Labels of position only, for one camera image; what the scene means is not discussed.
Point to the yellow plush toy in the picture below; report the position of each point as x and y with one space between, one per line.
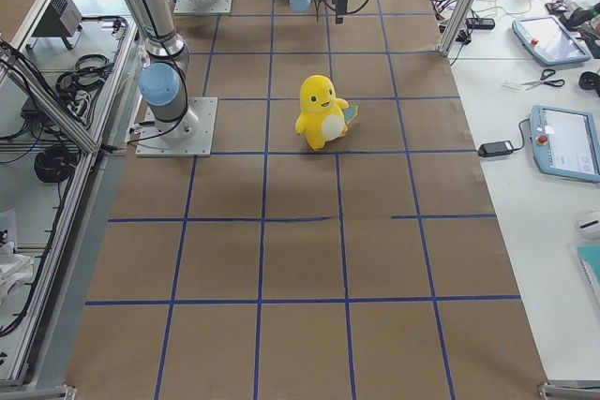
323 116

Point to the blue teach pendant upper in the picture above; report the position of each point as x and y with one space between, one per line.
549 42

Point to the blue teach pendant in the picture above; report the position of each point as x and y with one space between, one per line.
549 42
565 143

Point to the black power adapter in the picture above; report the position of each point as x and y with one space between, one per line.
496 149

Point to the black scissors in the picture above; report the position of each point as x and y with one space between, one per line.
545 78

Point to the blue teach pendant lower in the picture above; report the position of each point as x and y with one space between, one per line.
565 143

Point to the brown paper table cover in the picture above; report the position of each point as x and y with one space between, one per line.
373 268

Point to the grey electrical box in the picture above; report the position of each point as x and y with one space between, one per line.
61 19

